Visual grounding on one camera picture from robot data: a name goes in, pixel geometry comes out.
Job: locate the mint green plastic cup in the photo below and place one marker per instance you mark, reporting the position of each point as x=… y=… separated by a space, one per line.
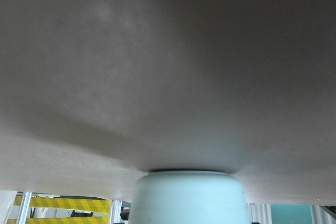
x=188 y=196

